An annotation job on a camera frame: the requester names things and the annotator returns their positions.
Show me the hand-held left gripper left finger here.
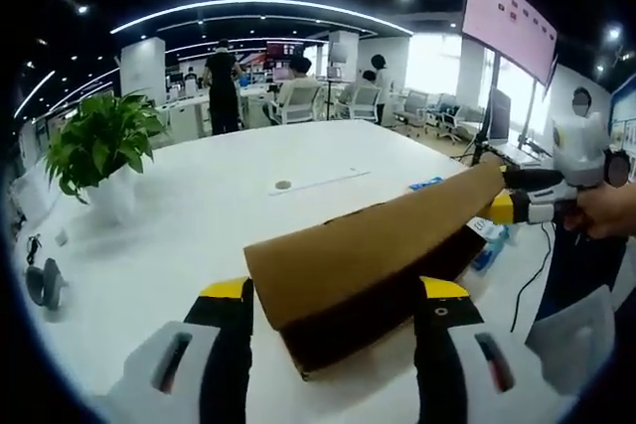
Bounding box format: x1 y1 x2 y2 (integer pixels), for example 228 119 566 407
106 276 254 424

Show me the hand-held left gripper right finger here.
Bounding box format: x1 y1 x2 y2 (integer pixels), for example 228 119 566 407
413 274 577 424

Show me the teal wet wipes pack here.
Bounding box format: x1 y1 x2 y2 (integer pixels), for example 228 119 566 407
469 217 512 272

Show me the blue tissue pack soft item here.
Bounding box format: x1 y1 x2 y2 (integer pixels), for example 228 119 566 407
407 175 445 193

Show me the brown cardboard shoe box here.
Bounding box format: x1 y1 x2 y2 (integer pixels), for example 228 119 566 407
242 153 506 383

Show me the person's right hand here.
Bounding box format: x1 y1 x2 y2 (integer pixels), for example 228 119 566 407
559 179 636 240

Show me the blue and white poster board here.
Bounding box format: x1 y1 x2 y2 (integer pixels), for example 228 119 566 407
609 78 636 157

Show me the person's dark clothing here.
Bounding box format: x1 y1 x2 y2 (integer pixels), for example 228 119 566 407
539 222 636 326

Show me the white mesh office chair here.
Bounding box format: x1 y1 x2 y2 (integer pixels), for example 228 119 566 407
269 84 324 126
341 84 383 121
525 284 617 398

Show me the large display screen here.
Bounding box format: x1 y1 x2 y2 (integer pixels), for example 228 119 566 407
460 0 558 87

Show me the grey curved device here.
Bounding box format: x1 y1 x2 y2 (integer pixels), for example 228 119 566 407
24 232 70 309

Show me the green potted plant white pot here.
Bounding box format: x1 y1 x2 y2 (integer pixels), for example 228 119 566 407
43 90 168 226

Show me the long ceiling light strip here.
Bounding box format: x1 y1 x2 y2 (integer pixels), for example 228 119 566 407
108 0 413 38

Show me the black cable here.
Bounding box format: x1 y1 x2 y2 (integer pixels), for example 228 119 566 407
510 221 557 334

